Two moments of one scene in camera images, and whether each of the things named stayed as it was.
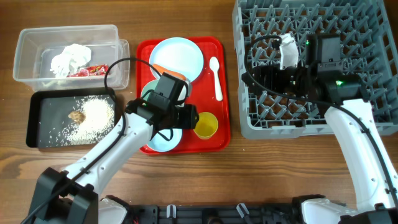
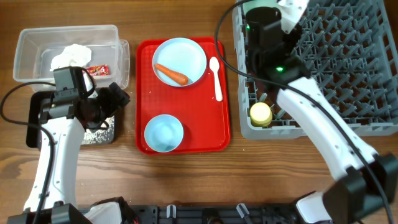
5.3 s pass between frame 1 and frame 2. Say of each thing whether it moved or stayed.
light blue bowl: stayed
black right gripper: moved
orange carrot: stayed
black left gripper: moved
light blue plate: stayed
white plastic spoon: stayed
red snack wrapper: stayed
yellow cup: moved
